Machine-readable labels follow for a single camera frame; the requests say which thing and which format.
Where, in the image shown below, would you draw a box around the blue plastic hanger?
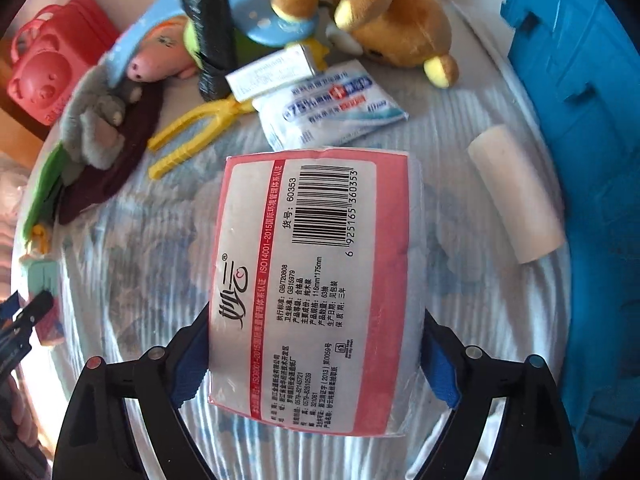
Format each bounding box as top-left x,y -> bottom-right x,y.
107,0 -> 321,86

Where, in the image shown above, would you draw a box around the green plush toy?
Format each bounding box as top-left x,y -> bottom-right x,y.
22,142 -> 71,241

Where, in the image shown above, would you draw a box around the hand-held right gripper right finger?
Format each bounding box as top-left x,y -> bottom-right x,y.
420,310 -> 581,480

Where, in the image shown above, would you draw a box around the small white cartoon toy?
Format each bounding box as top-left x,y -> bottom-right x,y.
325,25 -> 368,58

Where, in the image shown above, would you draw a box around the yellow plastic tongs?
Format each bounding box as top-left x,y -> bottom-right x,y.
147,95 -> 256,181

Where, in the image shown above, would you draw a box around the blue plastic crate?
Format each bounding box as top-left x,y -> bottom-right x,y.
490,0 -> 640,441

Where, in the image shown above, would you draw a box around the brown teddy bear plush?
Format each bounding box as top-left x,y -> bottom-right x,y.
260,0 -> 460,90

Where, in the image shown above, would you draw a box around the pale pink striped fabric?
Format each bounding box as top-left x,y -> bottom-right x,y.
0,152 -> 36,281

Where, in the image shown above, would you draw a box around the mint green toy pack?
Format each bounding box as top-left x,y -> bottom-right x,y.
20,255 -> 66,348

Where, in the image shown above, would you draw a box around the black ribbed brush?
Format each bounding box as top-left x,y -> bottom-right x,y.
179,0 -> 238,101

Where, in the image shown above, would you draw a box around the dark maroon cloth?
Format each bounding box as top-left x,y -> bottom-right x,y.
57,77 -> 166,225

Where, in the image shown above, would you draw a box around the yellow plush toy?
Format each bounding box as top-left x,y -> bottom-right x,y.
30,224 -> 53,253

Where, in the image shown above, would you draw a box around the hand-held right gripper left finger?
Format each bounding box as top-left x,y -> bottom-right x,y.
52,305 -> 221,480

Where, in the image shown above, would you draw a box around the white blue wet wipes pack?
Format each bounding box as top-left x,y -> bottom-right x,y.
252,58 -> 410,152

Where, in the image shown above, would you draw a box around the small white box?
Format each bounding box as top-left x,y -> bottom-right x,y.
225,42 -> 321,106

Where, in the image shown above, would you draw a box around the pink pig plush orange dress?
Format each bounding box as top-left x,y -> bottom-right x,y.
125,12 -> 201,83

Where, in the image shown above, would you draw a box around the red label tissue pack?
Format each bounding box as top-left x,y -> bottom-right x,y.
207,147 -> 426,438

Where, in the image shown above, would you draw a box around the grey mouse plush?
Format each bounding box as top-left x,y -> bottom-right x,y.
60,65 -> 146,171

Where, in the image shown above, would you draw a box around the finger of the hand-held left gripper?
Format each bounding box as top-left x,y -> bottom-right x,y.
0,291 -> 55,346

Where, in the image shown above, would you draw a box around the white cloth covered desktop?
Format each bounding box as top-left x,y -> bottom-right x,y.
15,0 -> 576,480

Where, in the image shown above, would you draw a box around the red bear face case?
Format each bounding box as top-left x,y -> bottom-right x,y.
7,0 -> 121,126

